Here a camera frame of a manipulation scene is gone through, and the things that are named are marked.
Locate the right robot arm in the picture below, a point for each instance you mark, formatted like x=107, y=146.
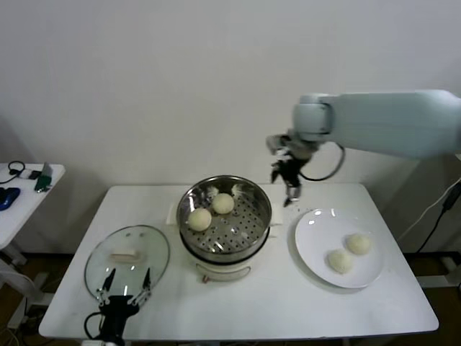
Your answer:
x=389, y=122

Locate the white side table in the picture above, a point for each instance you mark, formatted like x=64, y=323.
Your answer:
x=25, y=191

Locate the cream electric cooker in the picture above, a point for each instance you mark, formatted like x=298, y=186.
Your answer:
x=223, y=270

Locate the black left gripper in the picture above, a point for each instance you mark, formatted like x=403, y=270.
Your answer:
x=115, y=313

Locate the stainless steel steamer basket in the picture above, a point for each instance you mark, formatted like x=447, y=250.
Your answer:
x=248, y=216

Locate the blue object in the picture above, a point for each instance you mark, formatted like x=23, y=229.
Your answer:
x=8, y=198

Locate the small black object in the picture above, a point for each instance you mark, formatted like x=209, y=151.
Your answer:
x=33, y=176

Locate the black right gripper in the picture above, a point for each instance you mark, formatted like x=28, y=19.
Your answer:
x=291, y=171

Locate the white steamed baozi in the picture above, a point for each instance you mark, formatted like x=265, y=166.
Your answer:
x=358, y=244
x=200, y=220
x=340, y=261
x=223, y=203

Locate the white round plate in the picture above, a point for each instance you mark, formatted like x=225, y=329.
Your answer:
x=324, y=234

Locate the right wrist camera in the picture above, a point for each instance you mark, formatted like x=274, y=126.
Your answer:
x=276, y=141

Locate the green tool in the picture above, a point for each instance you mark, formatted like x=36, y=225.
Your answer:
x=43, y=178

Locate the small white object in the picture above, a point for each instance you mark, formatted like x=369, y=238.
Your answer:
x=24, y=174

